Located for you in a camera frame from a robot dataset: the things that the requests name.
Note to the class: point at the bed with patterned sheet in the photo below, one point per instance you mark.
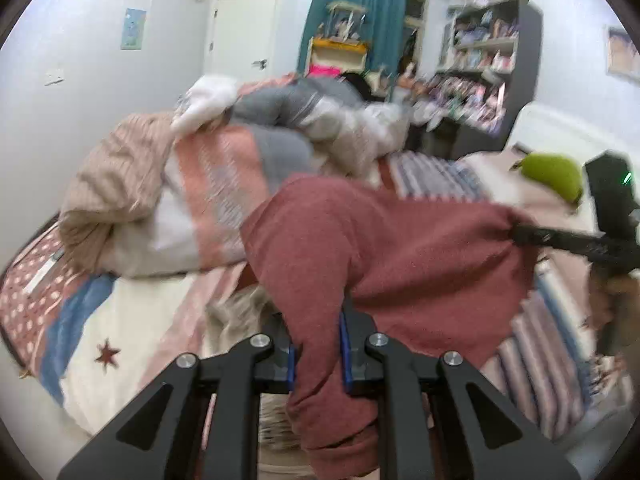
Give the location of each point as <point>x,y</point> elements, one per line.
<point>150,310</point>

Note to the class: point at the framed wall picture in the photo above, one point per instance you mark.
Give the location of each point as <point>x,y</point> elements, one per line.
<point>622,52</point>

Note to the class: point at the white door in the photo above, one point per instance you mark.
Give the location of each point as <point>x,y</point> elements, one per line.
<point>245,35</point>

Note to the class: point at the pink grey patchwork duvet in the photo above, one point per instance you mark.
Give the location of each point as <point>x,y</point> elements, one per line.
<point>210,170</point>

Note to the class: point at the pale blue wall poster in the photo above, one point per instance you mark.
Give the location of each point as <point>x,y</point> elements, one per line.
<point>133,29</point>

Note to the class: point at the pink white pillow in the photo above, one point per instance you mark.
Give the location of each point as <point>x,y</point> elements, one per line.
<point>495,180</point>

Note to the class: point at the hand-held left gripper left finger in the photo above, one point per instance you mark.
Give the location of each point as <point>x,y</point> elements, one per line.
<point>292,370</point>

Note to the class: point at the person's right hand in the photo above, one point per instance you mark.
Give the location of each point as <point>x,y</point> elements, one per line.
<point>607,295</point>

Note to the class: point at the dark red pants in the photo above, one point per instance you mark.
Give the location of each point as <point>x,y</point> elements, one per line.
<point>400,260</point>

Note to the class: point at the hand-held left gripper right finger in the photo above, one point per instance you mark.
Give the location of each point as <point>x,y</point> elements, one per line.
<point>344,355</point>

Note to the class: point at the black fuzzy object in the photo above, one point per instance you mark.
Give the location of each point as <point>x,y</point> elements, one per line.
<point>357,85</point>

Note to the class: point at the green plush toy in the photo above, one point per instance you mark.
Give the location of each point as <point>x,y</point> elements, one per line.
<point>555,177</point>

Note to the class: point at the teal curtain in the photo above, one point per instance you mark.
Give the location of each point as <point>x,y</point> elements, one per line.
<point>385,20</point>

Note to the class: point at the white headboard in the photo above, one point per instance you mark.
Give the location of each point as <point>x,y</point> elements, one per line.
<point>550,130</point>

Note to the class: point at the bright pink object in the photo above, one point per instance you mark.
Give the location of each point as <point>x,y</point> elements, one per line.
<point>322,70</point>

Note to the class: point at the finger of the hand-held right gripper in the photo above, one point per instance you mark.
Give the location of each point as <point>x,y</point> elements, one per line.
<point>550,240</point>

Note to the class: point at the dark grey bookshelf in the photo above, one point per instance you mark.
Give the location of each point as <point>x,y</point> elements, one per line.
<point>525,70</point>

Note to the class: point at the dark grey desk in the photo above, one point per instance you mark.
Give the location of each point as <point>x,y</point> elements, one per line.
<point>450,145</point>

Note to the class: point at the yellow topped white shelf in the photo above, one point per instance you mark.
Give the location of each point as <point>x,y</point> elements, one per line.
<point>337,47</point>

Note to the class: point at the beige crumpled cloth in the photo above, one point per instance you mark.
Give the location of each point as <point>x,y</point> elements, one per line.
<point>235,315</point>

